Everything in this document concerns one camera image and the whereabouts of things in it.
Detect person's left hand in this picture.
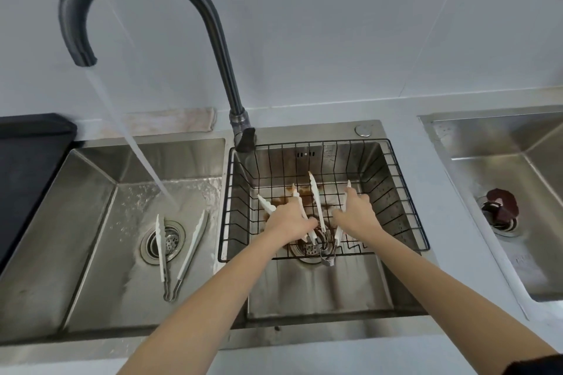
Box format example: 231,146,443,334
263,198,318,243

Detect person's right hand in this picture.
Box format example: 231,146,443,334
331,194,377,242

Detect white-tipped steel tongs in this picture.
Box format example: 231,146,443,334
256,183,319,246
307,171,353,267
155,209,210,303

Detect person's left forearm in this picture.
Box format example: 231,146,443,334
116,230,292,375

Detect person's right forearm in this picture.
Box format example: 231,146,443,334
364,230,560,375

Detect round steel drain strainer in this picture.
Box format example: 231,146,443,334
140,220,186,266
288,216,336,264

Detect dark red drain stopper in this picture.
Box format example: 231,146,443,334
478,188,520,237

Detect stainless steel single sink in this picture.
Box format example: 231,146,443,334
418,104,563,323

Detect pinkish white cloth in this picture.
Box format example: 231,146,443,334
86,107,217,139

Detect stream of running water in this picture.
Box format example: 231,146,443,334
84,64,182,213

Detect dark grey gooseneck faucet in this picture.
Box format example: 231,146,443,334
58,0,257,154

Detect stainless steel double sink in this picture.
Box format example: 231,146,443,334
0,119,441,359

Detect black sleeve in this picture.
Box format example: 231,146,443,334
503,354,563,375

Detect black cooktop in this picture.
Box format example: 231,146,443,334
0,113,78,275

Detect black wire sink basket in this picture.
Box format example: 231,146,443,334
217,138,431,264

